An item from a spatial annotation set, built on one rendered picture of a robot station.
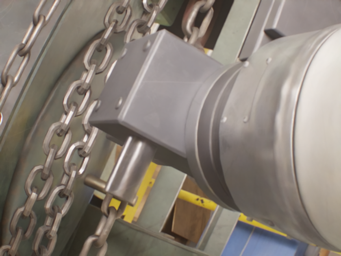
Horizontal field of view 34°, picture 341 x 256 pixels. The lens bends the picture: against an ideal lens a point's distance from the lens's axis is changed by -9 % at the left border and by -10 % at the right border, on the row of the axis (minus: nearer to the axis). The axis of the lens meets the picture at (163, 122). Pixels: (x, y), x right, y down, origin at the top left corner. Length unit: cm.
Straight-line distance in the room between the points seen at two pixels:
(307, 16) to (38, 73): 27
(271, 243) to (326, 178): 329
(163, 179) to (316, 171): 74
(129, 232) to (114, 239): 3
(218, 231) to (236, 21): 46
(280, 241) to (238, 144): 324
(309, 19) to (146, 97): 9
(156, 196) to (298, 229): 71
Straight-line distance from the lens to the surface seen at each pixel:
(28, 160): 52
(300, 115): 18
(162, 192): 91
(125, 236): 91
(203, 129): 26
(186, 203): 419
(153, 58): 27
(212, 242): 123
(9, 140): 48
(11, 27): 49
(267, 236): 347
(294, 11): 27
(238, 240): 351
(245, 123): 21
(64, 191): 44
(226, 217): 123
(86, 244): 41
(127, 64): 29
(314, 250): 377
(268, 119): 20
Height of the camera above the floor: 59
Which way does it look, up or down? 11 degrees up
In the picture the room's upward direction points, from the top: 24 degrees clockwise
